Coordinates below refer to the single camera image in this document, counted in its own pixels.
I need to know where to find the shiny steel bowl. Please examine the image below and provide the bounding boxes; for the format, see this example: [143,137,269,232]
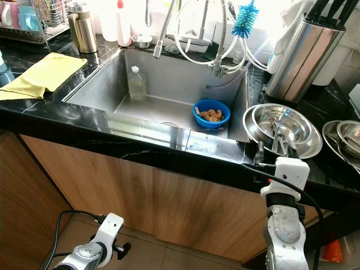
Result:
[252,104,324,160]

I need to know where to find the brown food scraps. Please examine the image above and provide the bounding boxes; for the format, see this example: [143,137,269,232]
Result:
[198,109,226,123]

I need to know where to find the blue plastic bowl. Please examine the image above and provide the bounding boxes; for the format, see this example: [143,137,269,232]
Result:
[192,98,232,131]

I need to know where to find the brown wooden cabinet door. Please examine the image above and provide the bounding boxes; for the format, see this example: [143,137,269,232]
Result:
[154,168,322,264]
[27,134,162,237]

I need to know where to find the steel knife block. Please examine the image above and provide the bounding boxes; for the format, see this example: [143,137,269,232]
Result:
[264,16,347,104]

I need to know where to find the brown wooden cabinet panel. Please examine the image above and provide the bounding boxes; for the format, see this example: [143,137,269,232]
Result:
[0,132,77,270]

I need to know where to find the orange object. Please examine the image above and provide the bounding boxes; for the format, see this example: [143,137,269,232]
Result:
[322,239,345,264]

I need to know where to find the steel flexible tap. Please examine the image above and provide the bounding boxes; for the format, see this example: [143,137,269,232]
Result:
[209,0,246,77]

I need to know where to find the white plastic jug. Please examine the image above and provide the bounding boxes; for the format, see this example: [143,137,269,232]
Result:
[266,0,317,74]

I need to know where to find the stainless steel sink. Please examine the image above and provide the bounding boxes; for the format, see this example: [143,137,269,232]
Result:
[62,47,253,143]

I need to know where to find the yellow cloth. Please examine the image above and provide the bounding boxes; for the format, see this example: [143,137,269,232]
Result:
[0,52,89,101]

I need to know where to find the white soap tray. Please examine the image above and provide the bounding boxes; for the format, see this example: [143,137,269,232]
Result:
[177,28,212,53]

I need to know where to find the blue bottle brush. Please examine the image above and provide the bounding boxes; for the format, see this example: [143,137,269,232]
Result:
[232,0,260,39]

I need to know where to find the clear plastic bottle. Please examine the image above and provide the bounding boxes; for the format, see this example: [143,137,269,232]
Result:
[127,65,148,103]

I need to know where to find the pink cup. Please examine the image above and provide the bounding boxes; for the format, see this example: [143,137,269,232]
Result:
[2,1,21,28]

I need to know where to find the light blue cup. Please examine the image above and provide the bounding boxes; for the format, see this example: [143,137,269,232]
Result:
[18,5,42,32]

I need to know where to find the steel pull-out faucet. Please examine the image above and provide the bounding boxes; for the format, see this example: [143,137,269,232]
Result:
[152,0,179,59]

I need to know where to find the small steel bowl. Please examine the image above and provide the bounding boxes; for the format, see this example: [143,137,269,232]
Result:
[130,34,154,50]

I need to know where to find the hanging steel ladle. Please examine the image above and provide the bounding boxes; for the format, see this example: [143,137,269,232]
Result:
[143,0,154,28]

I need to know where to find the gold steel thermos flask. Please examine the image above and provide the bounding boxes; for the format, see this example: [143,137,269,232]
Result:
[67,2,96,55]

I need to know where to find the white bottle red cap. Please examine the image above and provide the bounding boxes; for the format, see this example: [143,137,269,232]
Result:
[116,0,132,48]

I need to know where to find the white plastic bottle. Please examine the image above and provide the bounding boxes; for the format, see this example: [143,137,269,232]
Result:
[98,0,118,43]

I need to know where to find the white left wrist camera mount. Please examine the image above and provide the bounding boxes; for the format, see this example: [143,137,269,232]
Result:
[87,213,125,260]

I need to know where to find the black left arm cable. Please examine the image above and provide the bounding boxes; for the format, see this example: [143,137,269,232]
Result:
[52,210,105,270]

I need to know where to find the white hose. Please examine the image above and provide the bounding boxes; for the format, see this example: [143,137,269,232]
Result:
[172,0,271,71]

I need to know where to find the wire dish rack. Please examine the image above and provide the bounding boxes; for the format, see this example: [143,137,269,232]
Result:
[0,0,70,44]

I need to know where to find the black knife handle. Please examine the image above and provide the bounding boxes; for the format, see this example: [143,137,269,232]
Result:
[309,0,347,29]

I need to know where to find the wire cutlery basket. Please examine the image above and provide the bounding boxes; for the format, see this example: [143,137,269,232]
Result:
[37,0,70,26]

